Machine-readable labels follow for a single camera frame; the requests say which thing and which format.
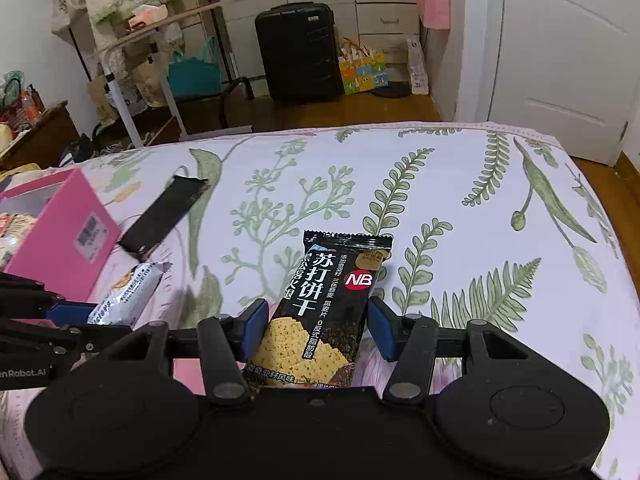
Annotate floral bedsheet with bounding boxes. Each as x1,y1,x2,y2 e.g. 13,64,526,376
0,120,626,480

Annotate pink cardboard box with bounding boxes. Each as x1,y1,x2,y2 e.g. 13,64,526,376
0,167,123,306

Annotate white-framed wooden table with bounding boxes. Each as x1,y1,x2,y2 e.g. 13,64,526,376
92,1,253,148

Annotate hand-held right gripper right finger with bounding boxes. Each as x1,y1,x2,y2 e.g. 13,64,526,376
367,296,543,405

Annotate black suitcase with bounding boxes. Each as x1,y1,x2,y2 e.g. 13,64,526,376
254,2,346,104

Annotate white cookie snack packet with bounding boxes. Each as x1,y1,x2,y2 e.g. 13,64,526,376
87,262,167,328
0,212,40,271

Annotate colourful gift box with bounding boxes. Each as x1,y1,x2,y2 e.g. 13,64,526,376
338,37,391,96

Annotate black cracker packet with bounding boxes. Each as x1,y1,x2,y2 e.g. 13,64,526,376
117,175,211,261
244,230,394,392

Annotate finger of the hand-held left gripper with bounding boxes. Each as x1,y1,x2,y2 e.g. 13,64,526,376
0,324,133,362
0,272,98,327

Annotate black round floor object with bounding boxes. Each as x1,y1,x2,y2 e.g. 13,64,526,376
371,82,412,99

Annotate red printed bag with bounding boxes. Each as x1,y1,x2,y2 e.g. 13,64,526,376
0,85,46,126

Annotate white plastic bag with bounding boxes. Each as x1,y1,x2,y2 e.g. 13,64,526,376
406,32,431,97

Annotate teal bag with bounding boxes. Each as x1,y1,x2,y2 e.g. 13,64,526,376
167,35,222,97

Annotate wooden nightstand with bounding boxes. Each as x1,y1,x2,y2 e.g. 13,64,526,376
0,101,82,171

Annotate white panel door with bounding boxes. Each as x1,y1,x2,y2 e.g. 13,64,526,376
472,0,640,168

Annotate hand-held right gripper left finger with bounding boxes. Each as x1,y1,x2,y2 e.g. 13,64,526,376
92,299,271,406

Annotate brown paper bag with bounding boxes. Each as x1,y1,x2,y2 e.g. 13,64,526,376
86,55,168,123

